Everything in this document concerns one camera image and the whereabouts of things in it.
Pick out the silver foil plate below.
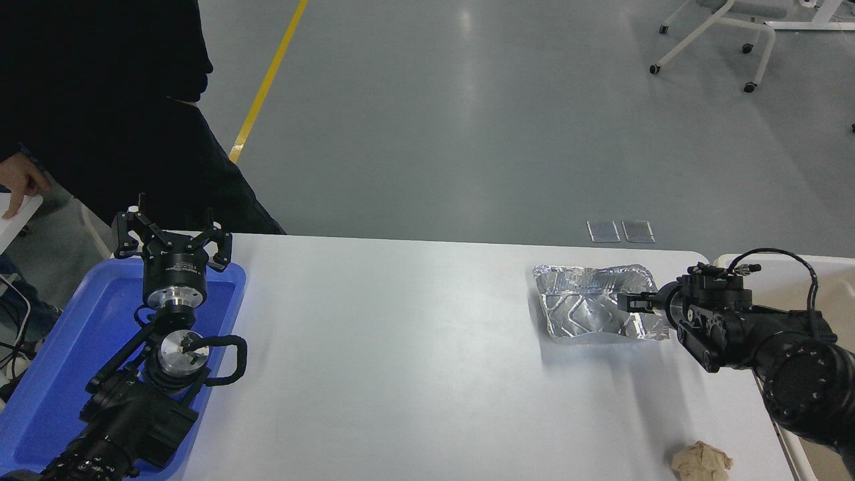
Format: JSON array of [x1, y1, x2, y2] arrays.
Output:
[[532, 263, 671, 343]]

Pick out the thin white cable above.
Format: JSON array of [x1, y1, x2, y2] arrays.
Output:
[[0, 275, 33, 385]]

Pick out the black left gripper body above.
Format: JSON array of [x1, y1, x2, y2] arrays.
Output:
[[142, 239, 209, 293]]

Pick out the large pale bin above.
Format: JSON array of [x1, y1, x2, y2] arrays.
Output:
[[713, 253, 855, 481]]

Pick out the crumpled tan paper ball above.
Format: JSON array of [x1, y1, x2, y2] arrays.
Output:
[[671, 440, 734, 481]]

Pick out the person's hand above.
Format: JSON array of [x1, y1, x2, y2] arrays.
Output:
[[0, 154, 52, 220]]

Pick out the white wheeled stand base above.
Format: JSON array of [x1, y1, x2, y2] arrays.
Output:
[[764, 0, 855, 33]]

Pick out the blue plastic tray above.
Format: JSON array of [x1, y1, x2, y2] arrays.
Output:
[[0, 257, 248, 481]]

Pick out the clear floor plate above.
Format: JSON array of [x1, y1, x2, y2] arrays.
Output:
[[621, 219, 656, 244], [586, 219, 621, 244]]

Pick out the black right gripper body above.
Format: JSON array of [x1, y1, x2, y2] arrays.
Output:
[[656, 281, 677, 325]]

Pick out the white side table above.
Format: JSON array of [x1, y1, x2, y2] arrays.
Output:
[[0, 194, 43, 254]]

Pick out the white wheeled chair base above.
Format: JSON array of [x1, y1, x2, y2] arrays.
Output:
[[648, 0, 790, 94]]

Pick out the person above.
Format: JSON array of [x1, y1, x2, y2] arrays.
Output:
[[0, 0, 287, 236], [0, 136, 65, 348]]

